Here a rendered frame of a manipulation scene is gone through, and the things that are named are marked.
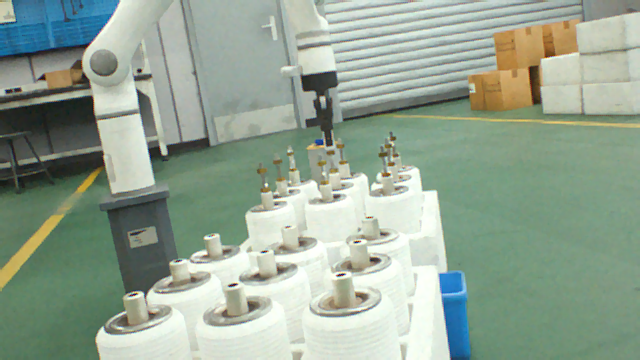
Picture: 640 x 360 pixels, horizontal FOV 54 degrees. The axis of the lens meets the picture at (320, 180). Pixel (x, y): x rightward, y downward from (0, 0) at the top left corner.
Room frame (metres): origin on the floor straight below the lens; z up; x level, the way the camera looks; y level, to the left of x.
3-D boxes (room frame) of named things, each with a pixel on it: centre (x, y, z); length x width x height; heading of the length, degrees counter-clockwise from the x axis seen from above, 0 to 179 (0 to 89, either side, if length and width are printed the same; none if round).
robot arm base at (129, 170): (1.39, 0.41, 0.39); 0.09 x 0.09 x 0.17; 13
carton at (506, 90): (4.96, -1.57, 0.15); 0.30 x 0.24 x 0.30; 12
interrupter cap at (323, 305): (0.62, 0.00, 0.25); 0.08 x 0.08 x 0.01
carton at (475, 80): (5.28, -1.55, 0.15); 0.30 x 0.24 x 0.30; 102
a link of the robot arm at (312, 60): (1.30, -0.01, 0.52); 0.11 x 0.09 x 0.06; 89
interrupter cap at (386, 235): (0.85, -0.06, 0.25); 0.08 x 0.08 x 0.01
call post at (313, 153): (1.59, -0.02, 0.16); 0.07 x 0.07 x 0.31; 78
